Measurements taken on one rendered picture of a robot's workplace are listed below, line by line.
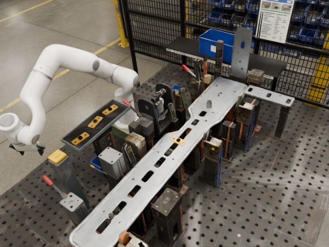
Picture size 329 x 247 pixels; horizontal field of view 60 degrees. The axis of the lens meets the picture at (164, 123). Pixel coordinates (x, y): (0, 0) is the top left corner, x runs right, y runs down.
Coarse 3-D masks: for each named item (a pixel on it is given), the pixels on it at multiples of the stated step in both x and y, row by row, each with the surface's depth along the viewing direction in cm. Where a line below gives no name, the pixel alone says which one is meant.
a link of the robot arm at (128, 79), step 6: (120, 66) 176; (114, 72) 173; (120, 72) 171; (126, 72) 170; (132, 72) 171; (114, 78) 173; (120, 78) 171; (126, 78) 169; (132, 78) 169; (138, 78) 173; (120, 84) 173; (126, 84) 170; (132, 84) 171; (120, 90) 183; (126, 90) 174; (132, 90) 177; (120, 96) 180; (126, 96) 181; (132, 96) 186
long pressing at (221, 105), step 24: (216, 96) 180; (192, 120) 165; (216, 120) 163; (168, 144) 152; (192, 144) 151; (144, 168) 141; (168, 168) 140; (120, 192) 132; (144, 192) 131; (96, 216) 123; (120, 216) 123; (72, 240) 116; (96, 240) 115
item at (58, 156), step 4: (56, 152) 131; (60, 152) 131; (48, 156) 130; (52, 156) 130; (56, 156) 130; (60, 156) 129; (64, 156) 130; (52, 160) 128; (56, 160) 128; (60, 160) 129
